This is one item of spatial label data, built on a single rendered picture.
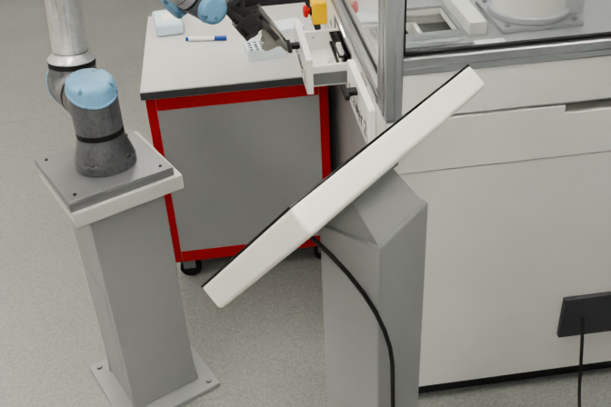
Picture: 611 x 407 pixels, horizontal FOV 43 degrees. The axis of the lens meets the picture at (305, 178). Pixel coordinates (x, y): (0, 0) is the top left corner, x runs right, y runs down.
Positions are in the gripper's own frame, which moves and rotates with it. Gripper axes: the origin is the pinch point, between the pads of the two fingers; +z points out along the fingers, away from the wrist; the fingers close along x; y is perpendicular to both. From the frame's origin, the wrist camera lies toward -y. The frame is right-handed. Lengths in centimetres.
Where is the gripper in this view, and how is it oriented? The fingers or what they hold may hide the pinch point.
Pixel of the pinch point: (285, 43)
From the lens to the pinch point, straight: 221.1
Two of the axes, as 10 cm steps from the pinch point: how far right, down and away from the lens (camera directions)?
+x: 1.3, 5.4, -8.3
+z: 6.0, 6.2, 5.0
